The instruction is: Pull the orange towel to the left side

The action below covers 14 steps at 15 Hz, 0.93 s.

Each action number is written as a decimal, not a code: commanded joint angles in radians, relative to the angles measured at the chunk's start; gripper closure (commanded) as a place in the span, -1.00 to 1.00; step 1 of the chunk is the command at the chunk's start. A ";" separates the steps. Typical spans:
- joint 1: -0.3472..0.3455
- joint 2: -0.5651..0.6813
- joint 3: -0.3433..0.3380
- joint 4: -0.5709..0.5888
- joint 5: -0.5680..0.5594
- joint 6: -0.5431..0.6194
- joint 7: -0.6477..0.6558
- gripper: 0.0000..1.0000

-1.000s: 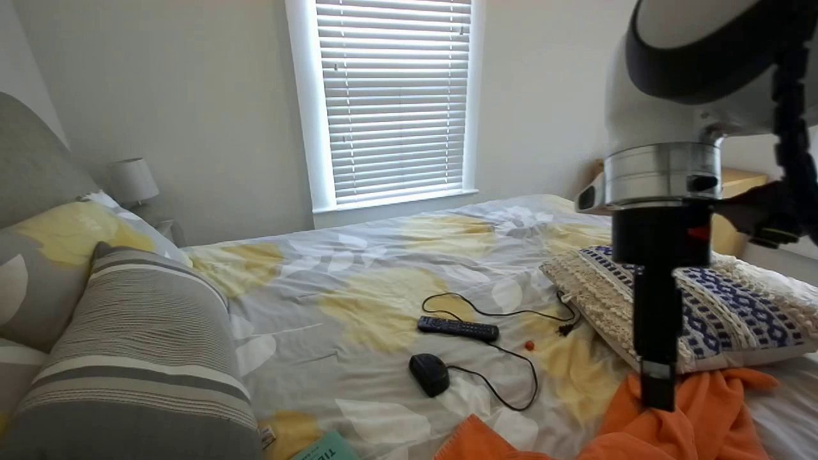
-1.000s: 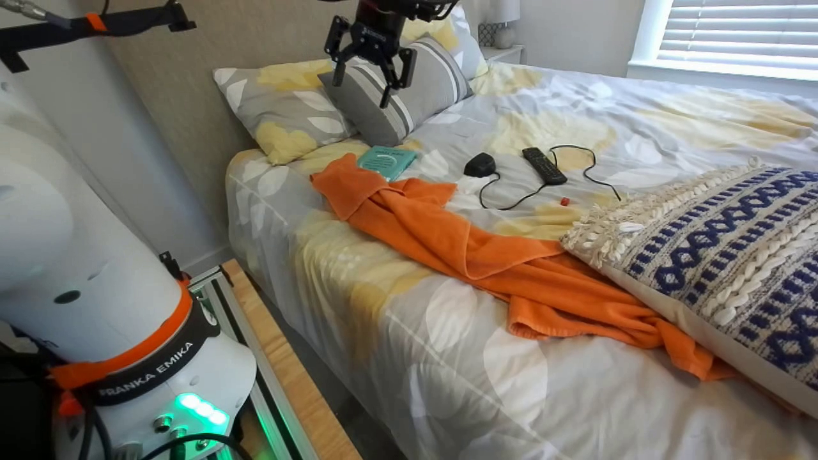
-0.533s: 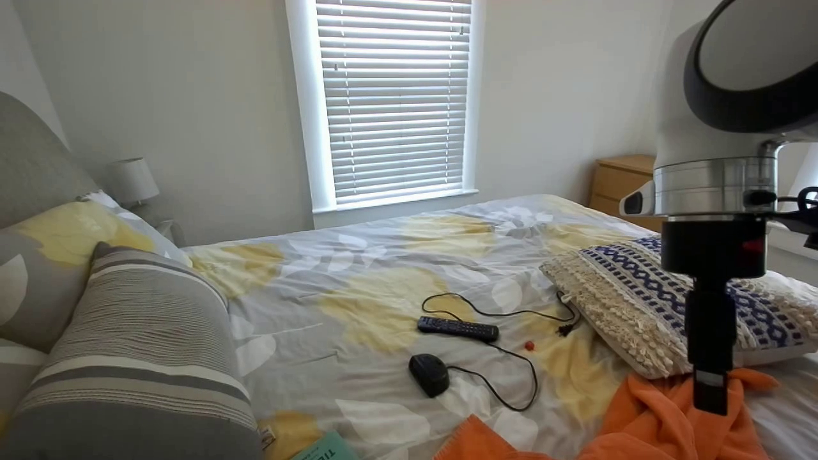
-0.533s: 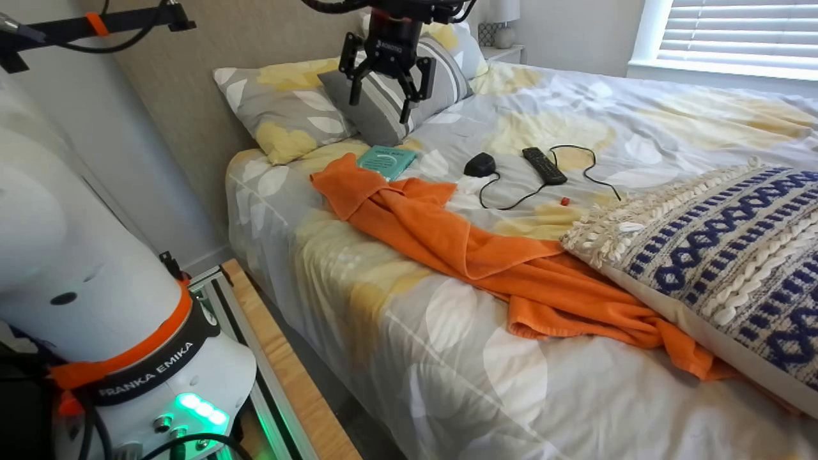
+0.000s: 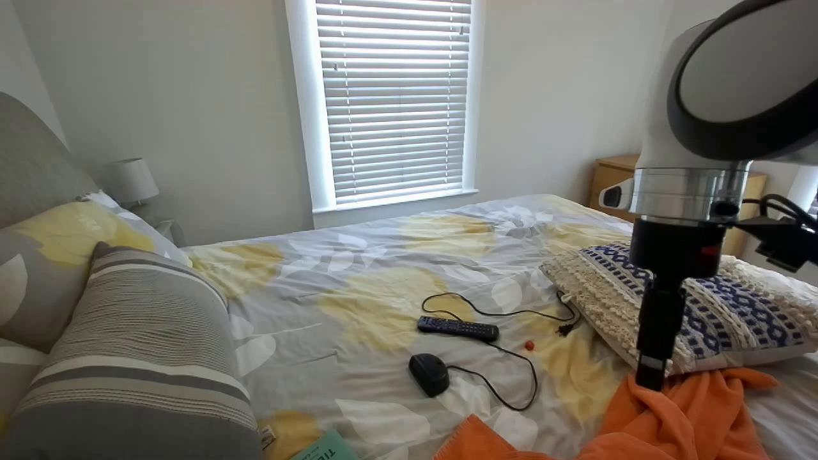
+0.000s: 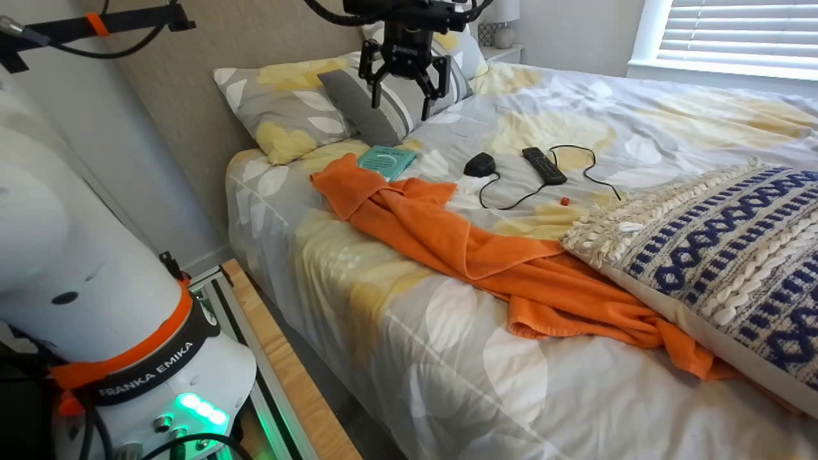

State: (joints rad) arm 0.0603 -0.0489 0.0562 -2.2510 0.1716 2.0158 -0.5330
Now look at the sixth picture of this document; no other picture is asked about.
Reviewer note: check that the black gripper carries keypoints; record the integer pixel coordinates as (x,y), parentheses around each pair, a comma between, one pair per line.
(411,43)

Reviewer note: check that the orange towel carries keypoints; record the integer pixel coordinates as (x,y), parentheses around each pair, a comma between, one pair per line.
(476,246)

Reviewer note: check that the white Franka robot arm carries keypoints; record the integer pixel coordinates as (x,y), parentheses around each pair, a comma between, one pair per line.
(85,256)

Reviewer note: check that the grey striped pillow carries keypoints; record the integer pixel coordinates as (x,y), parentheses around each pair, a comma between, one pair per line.
(375,111)

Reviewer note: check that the teal book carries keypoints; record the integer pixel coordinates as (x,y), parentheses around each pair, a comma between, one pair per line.
(389,159)

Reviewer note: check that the nightstand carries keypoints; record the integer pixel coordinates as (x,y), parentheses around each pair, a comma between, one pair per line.
(507,53)

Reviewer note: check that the white table lamp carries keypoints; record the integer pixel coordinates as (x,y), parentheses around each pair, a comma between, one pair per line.
(503,21)

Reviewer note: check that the black rounded charger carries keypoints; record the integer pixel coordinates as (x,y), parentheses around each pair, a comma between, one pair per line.
(481,163)

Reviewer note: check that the black remote control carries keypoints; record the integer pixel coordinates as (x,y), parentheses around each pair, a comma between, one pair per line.
(544,163)

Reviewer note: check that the grey upholstered headboard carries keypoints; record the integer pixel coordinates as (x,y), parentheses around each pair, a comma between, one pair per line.
(240,33)

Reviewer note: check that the small red object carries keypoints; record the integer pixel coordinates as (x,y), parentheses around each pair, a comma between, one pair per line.
(563,203)

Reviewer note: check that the leaf print duvet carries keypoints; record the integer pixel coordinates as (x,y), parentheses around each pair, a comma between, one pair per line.
(444,373)

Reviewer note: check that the wooden robot platform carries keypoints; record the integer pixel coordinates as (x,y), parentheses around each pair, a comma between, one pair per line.
(282,366)

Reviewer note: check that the white window blinds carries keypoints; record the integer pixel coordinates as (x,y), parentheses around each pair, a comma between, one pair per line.
(732,33)

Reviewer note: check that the blue white patterned pillow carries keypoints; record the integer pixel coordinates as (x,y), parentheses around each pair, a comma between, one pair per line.
(732,256)

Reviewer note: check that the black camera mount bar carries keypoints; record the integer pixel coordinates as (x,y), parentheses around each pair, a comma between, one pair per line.
(53,30)

